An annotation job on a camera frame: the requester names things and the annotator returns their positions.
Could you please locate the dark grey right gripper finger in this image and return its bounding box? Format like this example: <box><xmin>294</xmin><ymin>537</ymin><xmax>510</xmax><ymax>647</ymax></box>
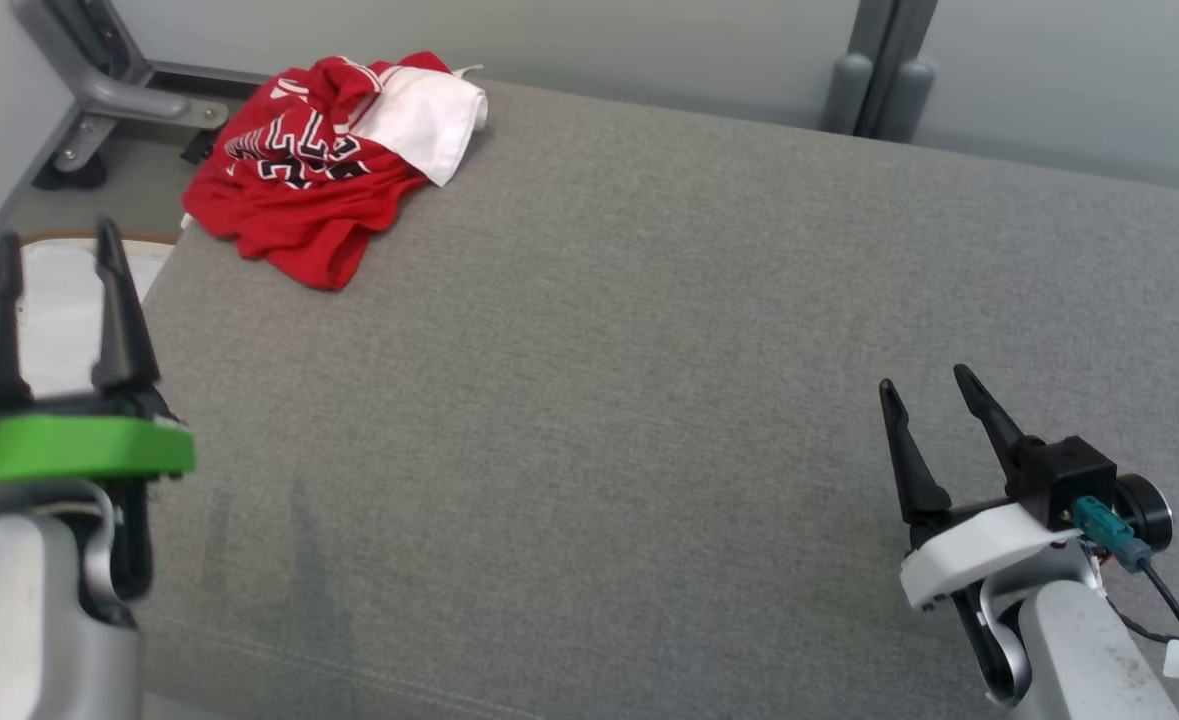
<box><xmin>878</xmin><ymin>378</ymin><xmax>953</xmax><ymax>527</ymax></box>
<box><xmin>953</xmin><ymin>363</ymin><xmax>1046</xmax><ymax>477</ymax></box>

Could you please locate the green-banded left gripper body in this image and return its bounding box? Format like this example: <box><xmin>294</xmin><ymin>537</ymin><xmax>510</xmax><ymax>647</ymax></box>
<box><xmin>0</xmin><ymin>358</ymin><xmax>197</xmax><ymax>603</ymax></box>

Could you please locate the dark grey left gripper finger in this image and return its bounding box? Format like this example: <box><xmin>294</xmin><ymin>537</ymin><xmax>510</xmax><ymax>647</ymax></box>
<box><xmin>0</xmin><ymin>231</ymin><xmax>34</xmax><ymax>407</ymax></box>
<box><xmin>91</xmin><ymin>217</ymin><xmax>163</xmax><ymax>394</ymax></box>

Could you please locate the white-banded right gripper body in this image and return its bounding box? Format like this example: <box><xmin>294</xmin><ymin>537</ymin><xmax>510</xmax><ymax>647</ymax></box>
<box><xmin>899</xmin><ymin>495</ymin><xmax>1105</xmax><ymax>706</ymax></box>

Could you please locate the red t-shirt with white sleeves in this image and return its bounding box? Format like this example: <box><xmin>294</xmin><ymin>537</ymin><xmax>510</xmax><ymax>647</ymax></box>
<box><xmin>181</xmin><ymin>52</ymin><xmax>490</xmax><ymax>292</ymax></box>

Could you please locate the white laundry basket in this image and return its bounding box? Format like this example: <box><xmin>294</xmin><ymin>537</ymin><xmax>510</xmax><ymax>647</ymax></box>
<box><xmin>0</xmin><ymin>230</ymin><xmax>180</xmax><ymax>401</ymax></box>

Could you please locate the black cable with teal connector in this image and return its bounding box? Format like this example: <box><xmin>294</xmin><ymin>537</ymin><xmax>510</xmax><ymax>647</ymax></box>
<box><xmin>1071</xmin><ymin>495</ymin><xmax>1179</xmax><ymax>711</ymax></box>

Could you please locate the thin black cable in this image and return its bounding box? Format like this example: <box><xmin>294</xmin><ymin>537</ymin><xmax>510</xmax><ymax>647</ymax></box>
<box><xmin>1104</xmin><ymin>595</ymin><xmax>1179</xmax><ymax>646</ymax></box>

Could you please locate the grey frame leg with caster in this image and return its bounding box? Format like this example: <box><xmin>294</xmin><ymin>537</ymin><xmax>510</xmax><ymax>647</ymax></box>
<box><xmin>11</xmin><ymin>0</ymin><xmax>272</xmax><ymax>191</ymax></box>

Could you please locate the grey double frame post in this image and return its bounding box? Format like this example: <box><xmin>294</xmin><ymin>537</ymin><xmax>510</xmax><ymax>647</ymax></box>
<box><xmin>821</xmin><ymin>0</ymin><xmax>940</xmax><ymax>144</ymax></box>

